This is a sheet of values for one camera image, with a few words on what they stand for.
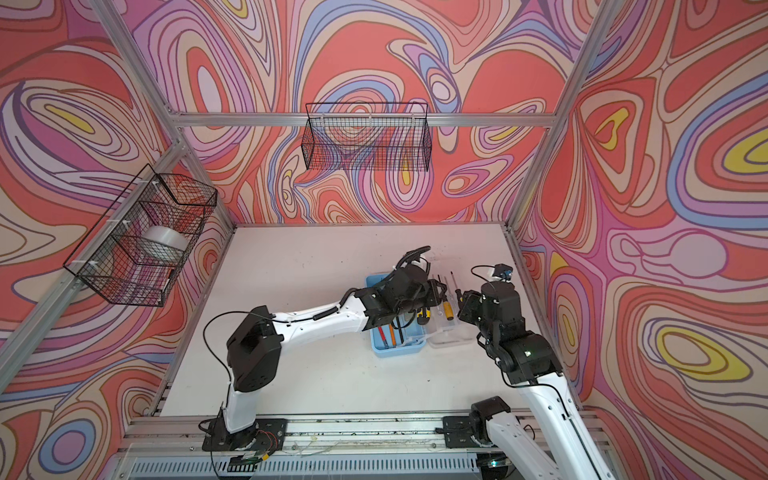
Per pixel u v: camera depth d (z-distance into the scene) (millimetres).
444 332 805
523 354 459
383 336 905
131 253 729
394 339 899
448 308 829
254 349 478
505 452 576
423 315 839
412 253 605
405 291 616
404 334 904
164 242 718
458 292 866
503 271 612
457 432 733
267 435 730
